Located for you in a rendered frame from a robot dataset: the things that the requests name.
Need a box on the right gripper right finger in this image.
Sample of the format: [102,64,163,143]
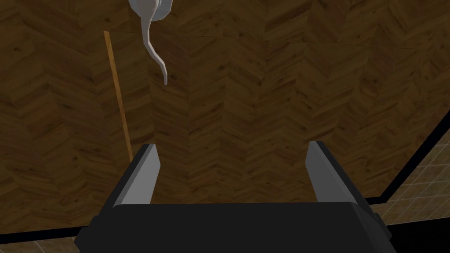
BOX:
[305,140,367,205]

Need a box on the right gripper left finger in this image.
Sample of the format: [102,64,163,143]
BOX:
[105,143,161,208]

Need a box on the thin wooden stick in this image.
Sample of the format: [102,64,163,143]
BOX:
[103,30,134,163]

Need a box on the grey metal spoon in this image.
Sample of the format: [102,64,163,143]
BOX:
[127,0,174,87]

